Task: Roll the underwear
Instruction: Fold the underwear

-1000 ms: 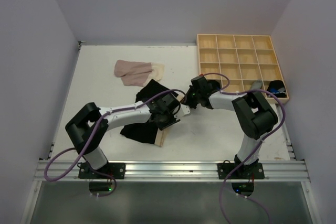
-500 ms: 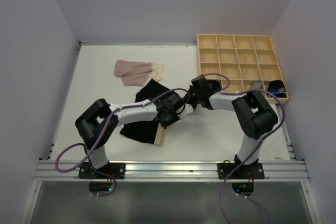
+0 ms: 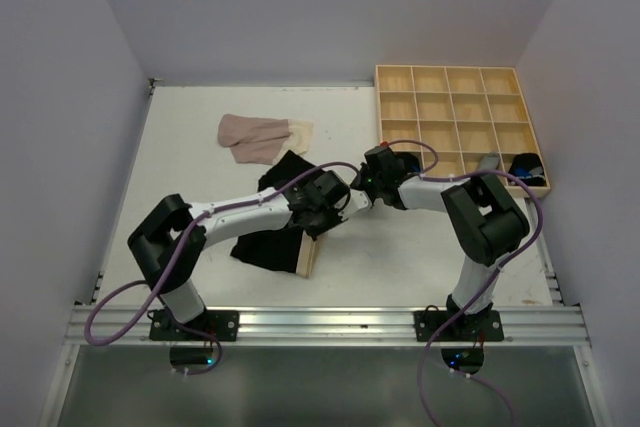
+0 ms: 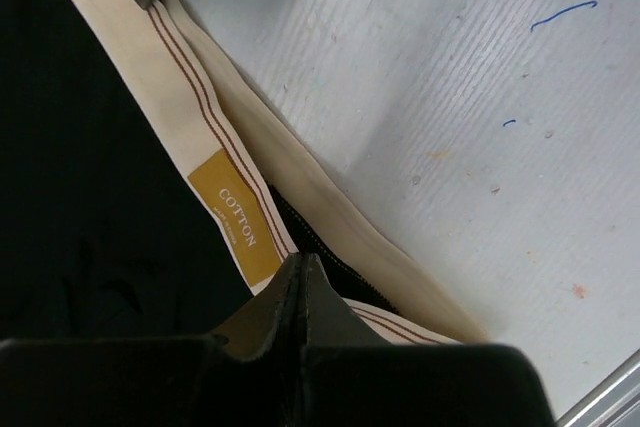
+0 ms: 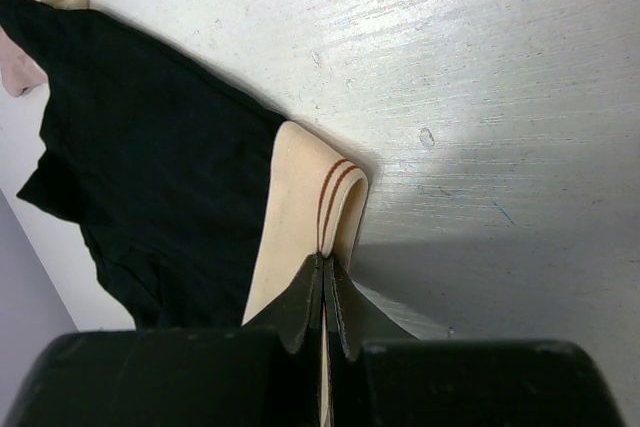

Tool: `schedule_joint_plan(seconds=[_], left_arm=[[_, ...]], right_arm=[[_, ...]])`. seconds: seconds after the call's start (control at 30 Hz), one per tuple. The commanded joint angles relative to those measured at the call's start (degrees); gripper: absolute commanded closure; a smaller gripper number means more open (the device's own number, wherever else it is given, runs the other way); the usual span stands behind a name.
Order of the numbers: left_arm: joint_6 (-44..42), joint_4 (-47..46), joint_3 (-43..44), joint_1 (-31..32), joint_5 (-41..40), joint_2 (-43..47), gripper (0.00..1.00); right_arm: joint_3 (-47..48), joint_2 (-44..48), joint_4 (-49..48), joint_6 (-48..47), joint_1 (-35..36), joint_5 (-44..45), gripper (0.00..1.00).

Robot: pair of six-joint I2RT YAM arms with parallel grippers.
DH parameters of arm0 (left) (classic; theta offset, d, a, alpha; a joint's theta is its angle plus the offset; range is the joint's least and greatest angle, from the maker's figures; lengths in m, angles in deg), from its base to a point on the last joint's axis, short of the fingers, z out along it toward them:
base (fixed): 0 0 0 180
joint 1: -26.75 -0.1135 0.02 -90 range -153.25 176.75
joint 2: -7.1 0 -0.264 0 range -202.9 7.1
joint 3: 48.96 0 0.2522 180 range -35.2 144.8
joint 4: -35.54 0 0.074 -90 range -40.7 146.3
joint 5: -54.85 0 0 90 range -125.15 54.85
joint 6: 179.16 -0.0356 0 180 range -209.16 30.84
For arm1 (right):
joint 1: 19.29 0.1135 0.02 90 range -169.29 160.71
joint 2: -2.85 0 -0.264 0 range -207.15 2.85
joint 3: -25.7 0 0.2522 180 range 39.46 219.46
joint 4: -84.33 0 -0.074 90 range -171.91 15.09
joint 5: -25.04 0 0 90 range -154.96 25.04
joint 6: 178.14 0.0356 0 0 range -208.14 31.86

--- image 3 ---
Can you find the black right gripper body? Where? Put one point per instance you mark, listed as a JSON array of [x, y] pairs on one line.
[[372, 183]]

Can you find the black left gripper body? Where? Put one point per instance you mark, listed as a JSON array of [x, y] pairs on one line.
[[328, 218]]

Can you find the black underwear tan waistband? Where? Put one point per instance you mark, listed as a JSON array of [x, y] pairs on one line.
[[289, 249]]

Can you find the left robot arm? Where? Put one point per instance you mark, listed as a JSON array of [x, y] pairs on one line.
[[168, 243]]

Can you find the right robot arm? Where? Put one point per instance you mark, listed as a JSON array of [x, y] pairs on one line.
[[489, 225]]

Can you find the dark rolled underwear in tray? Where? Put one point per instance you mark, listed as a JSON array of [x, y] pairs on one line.
[[411, 163]]

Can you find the pink beige underwear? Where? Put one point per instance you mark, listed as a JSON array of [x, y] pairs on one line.
[[255, 140]]

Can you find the black blue rolled underwear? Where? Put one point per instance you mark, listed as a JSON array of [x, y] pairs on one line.
[[528, 168]]

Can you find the wooden compartment tray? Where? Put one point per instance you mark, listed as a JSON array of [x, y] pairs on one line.
[[451, 116]]

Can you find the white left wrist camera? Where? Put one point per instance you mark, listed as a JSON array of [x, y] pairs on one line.
[[357, 201]]

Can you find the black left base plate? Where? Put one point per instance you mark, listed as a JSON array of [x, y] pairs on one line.
[[200, 325]]

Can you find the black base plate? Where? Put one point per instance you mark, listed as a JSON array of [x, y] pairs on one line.
[[457, 325], [200, 325]]

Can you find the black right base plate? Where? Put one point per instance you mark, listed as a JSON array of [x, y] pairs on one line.
[[457, 325]]

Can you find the aluminium front rail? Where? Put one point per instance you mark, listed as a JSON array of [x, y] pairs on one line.
[[395, 327]]

